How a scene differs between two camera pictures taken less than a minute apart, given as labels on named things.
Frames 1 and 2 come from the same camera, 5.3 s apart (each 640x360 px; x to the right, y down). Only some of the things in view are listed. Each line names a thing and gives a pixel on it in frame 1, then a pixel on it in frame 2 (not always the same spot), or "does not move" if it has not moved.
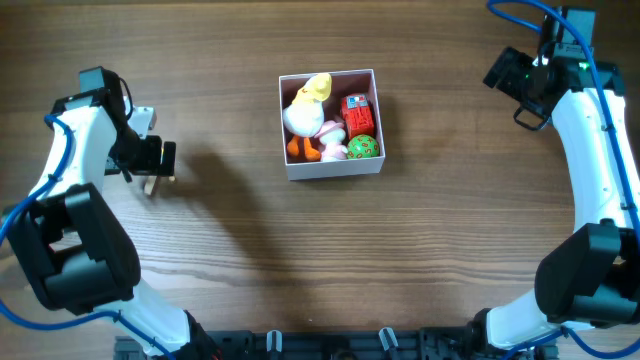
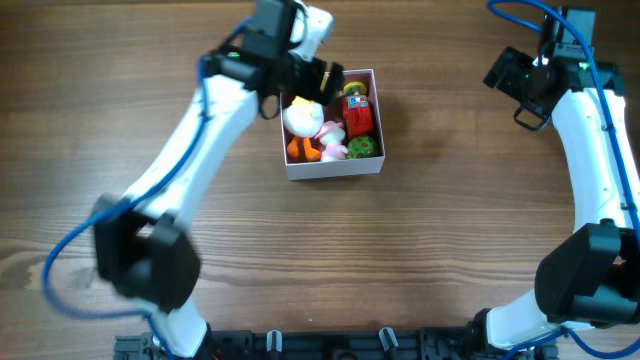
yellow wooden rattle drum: (160, 186) → (354, 87)
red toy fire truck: (358, 116) does not move
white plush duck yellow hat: (304, 117) does not move
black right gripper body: (503, 67) does not move
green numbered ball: (362, 146) does not move
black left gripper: (166, 158) → (314, 77)
